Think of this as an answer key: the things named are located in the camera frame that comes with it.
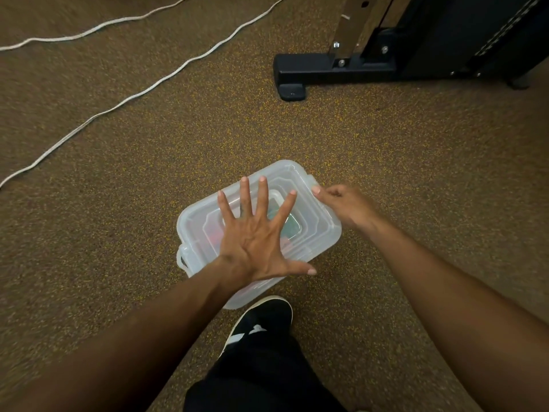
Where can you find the black steel base beam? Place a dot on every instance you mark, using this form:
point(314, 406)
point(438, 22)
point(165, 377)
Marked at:
point(317, 68)

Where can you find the person's left hand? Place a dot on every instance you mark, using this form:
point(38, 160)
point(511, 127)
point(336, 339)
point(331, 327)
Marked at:
point(253, 244)

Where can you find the person's right forearm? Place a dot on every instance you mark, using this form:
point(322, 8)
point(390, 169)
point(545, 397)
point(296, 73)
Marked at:
point(472, 313)

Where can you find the clear plastic box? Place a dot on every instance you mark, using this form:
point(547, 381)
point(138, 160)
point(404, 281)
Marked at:
point(317, 223)

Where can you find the person's right black shoe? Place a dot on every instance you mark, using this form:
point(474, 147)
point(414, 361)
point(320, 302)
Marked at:
point(266, 317)

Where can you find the person's right hand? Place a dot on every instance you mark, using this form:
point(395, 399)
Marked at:
point(349, 205)

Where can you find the chrome perforated upright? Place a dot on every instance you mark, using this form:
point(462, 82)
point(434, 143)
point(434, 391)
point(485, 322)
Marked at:
point(356, 21)

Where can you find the metal weight stack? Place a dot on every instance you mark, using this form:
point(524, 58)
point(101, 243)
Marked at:
point(506, 25)

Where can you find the black shorts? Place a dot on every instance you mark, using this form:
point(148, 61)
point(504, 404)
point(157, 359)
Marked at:
point(257, 381)

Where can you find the person's left forearm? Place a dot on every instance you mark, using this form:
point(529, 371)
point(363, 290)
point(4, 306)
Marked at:
point(120, 347)

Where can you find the black weight machine tower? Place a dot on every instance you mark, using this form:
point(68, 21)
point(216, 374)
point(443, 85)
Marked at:
point(450, 34)

